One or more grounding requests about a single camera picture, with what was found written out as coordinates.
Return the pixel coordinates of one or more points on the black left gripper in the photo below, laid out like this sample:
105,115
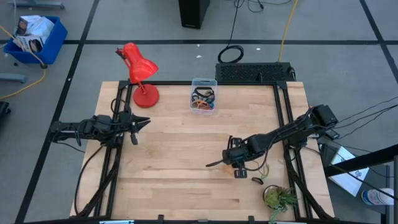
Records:
129,123

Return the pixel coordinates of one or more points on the grey metal bar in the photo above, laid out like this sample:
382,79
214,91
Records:
12,77
37,4

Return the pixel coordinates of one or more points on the black perforated box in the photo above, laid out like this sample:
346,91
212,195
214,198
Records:
248,73

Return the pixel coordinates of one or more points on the black side table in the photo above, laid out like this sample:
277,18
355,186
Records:
357,161

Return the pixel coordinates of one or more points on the small black rubber band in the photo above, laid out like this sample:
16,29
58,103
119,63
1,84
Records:
257,180

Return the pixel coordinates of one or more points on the white paper sheet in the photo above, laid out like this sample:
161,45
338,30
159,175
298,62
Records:
345,180

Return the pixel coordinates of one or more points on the orange rubber band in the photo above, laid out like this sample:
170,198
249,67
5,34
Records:
203,104

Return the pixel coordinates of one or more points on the white and blue can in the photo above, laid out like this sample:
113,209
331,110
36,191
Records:
377,196

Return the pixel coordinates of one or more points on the white cardboard box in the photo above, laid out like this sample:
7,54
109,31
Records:
29,43
37,26

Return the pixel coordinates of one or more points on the wooden spatula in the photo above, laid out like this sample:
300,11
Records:
194,104

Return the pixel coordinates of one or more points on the red desk lamp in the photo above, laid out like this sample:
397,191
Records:
146,97

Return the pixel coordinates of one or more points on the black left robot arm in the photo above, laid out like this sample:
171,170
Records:
93,127

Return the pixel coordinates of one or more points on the thin olive rubber band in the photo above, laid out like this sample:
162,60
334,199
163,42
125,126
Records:
266,171

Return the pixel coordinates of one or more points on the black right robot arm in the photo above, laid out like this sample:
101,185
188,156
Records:
280,133

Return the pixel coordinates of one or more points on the blue wheeled bin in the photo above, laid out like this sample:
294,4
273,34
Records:
53,46

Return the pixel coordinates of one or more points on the black table frame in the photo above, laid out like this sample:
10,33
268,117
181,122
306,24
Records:
186,83

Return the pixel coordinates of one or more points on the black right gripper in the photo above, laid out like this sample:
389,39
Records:
236,155

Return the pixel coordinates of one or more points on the small potted green plant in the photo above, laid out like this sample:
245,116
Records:
278,199

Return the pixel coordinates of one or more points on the clear plastic bin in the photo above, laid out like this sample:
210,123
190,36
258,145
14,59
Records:
203,81

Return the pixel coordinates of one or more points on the black computer tower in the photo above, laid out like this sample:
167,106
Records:
194,14

